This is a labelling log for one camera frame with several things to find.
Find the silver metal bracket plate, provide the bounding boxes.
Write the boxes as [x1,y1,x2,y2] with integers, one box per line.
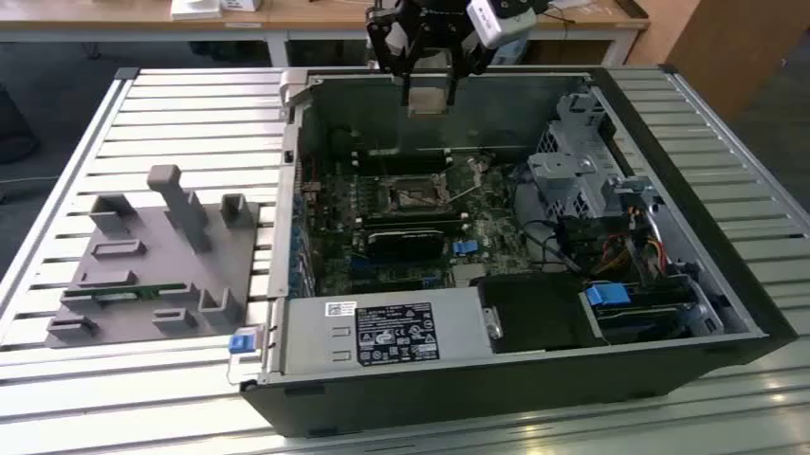
[527,152,600,191]

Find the silver perforated drive cage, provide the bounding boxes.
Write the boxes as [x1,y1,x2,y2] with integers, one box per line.
[530,92,657,222]

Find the green motherboard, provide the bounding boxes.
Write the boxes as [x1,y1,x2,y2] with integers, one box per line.
[287,155,546,298]

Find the metal socket cover frame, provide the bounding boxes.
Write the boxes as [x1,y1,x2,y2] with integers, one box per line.
[439,157,495,206]

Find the silver power supply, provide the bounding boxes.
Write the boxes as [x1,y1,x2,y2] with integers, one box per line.
[278,288,492,375]

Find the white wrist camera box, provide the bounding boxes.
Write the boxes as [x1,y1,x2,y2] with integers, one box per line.
[466,0,540,49]

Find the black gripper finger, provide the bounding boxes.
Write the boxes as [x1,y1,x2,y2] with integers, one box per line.
[446,27,502,107]
[364,8,416,108]

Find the black plastic cable holder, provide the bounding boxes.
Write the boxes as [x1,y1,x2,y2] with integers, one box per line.
[555,215,609,260]

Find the black PC case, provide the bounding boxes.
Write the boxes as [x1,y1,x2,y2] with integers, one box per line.
[239,65,799,440]

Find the black cable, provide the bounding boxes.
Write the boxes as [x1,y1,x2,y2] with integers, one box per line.
[522,217,594,279]

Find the black graphics card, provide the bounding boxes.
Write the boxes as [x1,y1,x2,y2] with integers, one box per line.
[363,228,446,265]

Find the blue disk carrier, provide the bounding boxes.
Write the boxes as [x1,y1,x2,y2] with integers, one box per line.
[582,281,633,308]

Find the grey parts rack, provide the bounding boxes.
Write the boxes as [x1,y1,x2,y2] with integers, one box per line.
[43,163,264,350]

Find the wooden cabinet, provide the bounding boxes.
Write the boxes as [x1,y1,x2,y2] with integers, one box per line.
[623,0,810,123]

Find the silver finned heat sink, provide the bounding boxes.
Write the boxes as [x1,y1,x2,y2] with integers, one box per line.
[452,264,488,288]

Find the yellow red wire bundle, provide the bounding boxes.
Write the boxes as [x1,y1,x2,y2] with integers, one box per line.
[594,234,673,281]

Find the silver CPU plate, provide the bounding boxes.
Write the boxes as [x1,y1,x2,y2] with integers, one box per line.
[407,86,452,118]

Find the wooden desk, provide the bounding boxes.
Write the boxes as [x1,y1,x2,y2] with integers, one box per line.
[0,0,653,67]

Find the CPU socket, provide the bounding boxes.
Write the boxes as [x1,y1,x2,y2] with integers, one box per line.
[386,173,454,213]

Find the pale blue teach pendant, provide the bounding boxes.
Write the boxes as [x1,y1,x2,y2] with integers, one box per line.
[490,40,530,67]

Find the green RAM stick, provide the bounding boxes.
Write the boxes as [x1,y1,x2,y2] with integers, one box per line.
[87,282,188,300]

